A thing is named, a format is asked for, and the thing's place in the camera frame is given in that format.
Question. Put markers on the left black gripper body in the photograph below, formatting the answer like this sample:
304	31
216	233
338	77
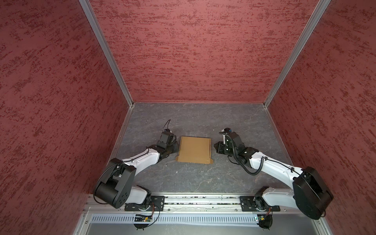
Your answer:
173	148

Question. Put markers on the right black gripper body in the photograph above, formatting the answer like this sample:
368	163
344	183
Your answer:
231	151

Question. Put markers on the brown cardboard box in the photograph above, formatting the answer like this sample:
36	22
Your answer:
195	150

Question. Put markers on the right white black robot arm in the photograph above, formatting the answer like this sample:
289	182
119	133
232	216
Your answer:
306	190

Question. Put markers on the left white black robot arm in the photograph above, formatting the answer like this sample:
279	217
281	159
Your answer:
115	185

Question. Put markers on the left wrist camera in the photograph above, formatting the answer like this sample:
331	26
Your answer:
167	135

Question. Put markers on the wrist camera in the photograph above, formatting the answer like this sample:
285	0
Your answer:
167	135
228	130

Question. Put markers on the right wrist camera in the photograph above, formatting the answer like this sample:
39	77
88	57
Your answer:
228	130

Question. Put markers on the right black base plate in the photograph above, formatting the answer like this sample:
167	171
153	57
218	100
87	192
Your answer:
249	203

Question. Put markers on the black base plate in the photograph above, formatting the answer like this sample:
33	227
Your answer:
249	203
153	202

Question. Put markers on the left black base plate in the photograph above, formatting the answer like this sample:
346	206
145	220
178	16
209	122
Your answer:
153	202

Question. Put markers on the aluminium front rail frame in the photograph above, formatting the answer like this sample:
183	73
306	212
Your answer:
288	221

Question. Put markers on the right controller board with wires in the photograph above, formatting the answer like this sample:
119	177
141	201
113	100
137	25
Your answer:
265	221

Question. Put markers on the controller board with wires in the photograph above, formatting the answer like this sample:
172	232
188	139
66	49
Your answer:
144	218
265	221

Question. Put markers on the left controller board with wires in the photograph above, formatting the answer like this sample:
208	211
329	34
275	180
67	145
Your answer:
144	218

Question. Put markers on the white slotted cable duct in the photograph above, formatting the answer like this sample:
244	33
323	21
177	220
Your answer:
186	219

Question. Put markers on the left aluminium corner post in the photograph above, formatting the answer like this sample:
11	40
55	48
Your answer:
90	15

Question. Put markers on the aluminium corner post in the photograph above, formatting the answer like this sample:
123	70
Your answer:
90	15
301	42

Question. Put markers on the right aluminium corner post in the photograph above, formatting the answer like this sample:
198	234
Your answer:
301	42

